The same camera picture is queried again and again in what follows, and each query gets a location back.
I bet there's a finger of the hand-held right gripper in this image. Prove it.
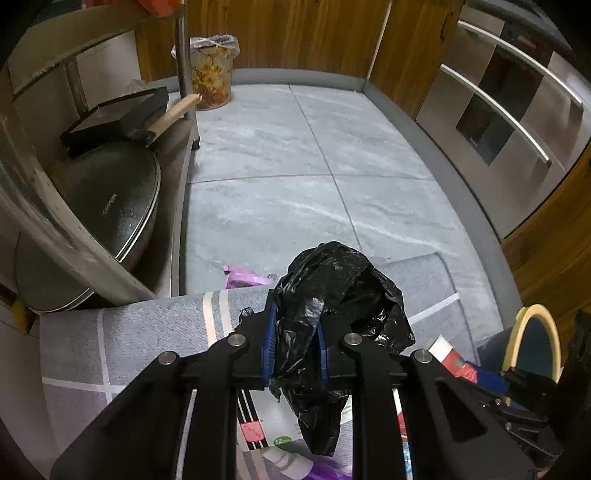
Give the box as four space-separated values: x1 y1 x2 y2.
480 398 570 463
475 368 562 408

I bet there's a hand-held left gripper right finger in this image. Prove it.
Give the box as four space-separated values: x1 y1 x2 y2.
316 319 539 480

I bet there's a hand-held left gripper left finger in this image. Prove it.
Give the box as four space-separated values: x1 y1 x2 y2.
50 288 278 480

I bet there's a red and white packet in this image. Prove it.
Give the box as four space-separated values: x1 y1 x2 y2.
427 335 481 384

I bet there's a blue bin with beige rim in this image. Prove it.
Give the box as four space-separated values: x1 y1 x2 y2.
478 304 567 403

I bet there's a black plastic bag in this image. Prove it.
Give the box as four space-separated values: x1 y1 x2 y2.
265 241 416 458

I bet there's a purple plastic packet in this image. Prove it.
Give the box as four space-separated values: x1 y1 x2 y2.
223 265 280 291

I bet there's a large black wok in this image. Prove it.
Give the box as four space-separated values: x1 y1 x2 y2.
48 138 163 274

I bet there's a stainless steel oven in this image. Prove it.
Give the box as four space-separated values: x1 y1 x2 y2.
416 18 591 241

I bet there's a grey metal pot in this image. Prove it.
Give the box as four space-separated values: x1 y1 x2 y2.
14 228 99 315

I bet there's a steel shelf rack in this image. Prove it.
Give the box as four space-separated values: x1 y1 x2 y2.
0 0 204 320

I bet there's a floral waste bin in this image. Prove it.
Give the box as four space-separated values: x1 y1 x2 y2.
172 36 241 111

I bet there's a black square pan wooden handle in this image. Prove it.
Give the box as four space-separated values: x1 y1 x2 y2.
60 87 203 149

